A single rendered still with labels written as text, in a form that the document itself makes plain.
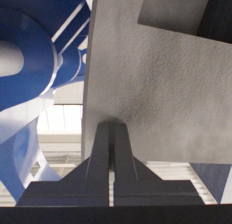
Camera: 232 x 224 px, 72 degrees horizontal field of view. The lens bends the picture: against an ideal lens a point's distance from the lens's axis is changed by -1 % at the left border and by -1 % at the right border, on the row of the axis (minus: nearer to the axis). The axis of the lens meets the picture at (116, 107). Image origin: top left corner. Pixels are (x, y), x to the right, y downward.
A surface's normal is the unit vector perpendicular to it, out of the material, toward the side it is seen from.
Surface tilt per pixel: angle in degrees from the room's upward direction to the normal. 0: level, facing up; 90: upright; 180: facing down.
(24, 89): 90
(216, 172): 93
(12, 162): 90
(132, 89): 90
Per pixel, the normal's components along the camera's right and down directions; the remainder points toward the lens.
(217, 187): -1.00, -0.01
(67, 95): 0.02, 0.29
